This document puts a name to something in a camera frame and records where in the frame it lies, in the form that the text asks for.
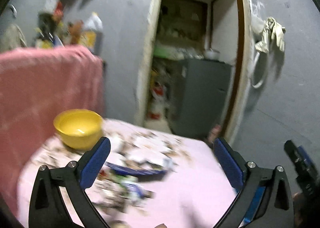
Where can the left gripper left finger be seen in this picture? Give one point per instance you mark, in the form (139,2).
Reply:
(47,207)

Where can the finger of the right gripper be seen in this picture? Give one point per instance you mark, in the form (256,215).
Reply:
(293,153)
(305,157)

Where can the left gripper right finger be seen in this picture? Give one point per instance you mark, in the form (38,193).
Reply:
(276,207)

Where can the blue white plastic bag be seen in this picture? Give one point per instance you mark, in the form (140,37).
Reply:
(141,161)

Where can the green wrapper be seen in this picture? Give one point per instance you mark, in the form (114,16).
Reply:
(116,183)

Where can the right hand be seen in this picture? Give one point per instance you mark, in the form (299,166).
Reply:
(306,211)

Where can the left hand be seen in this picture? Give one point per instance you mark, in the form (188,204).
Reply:
(161,226)

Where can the blue plastic bucket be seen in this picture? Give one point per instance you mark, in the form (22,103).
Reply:
(254,205)

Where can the yellow plastic bowl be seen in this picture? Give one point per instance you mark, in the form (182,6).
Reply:
(79,129)

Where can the pink floral table cloth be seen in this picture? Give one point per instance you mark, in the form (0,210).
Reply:
(195,194)

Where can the grey washing machine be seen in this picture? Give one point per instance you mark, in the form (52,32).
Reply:
(199,90)

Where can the cream rubber gloves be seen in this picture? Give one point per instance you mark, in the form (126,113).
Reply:
(269,32)

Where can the red plaid cloth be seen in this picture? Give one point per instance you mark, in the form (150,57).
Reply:
(36,86)

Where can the metal pot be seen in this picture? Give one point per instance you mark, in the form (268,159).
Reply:
(211,54)

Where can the red white sack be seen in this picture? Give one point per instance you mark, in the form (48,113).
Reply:
(157,102)

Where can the green box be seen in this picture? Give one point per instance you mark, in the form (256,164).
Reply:
(163,51)

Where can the large oil jug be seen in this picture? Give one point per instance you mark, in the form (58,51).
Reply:
(91,35)

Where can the wooden door frame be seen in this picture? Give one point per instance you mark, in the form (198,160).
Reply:
(240,89)

